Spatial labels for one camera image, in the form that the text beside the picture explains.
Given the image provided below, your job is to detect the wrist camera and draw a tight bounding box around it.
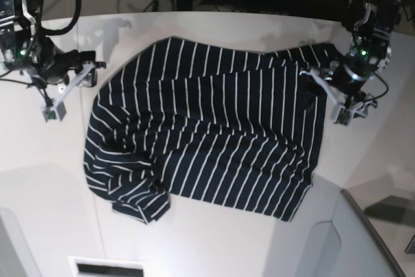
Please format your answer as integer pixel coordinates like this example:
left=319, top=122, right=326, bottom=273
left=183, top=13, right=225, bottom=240
left=336, top=108, right=353, bottom=126
left=41, top=106, right=58, bottom=123

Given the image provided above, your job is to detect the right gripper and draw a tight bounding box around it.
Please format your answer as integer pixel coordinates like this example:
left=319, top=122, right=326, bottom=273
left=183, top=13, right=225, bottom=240
left=35, top=49, right=108, bottom=122

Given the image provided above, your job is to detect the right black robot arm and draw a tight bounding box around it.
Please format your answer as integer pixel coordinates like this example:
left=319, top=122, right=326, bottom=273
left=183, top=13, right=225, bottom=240
left=1, top=0, right=106, bottom=121

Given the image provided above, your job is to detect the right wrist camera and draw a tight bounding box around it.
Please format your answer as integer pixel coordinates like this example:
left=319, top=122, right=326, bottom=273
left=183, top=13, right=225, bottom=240
left=41, top=106, right=58, bottom=123

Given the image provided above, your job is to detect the navy white striped t-shirt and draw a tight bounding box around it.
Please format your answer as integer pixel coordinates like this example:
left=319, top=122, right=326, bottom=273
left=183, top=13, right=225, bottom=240
left=83, top=38, right=339, bottom=224

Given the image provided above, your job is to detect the grey robot base cover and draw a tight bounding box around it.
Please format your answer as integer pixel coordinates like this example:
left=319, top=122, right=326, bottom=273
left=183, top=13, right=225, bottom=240
left=262, top=176, right=405, bottom=276
left=1, top=208, right=42, bottom=276

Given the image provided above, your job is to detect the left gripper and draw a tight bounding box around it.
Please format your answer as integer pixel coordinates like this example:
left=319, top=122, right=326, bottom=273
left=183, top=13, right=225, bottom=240
left=300, top=61, right=372, bottom=124

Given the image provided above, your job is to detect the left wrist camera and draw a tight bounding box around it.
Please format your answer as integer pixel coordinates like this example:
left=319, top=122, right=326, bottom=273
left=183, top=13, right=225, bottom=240
left=336, top=108, right=353, bottom=126

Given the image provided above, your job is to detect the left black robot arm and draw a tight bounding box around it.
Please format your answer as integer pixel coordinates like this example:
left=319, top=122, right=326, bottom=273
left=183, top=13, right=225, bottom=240
left=305, top=0, right=414, bottom=126

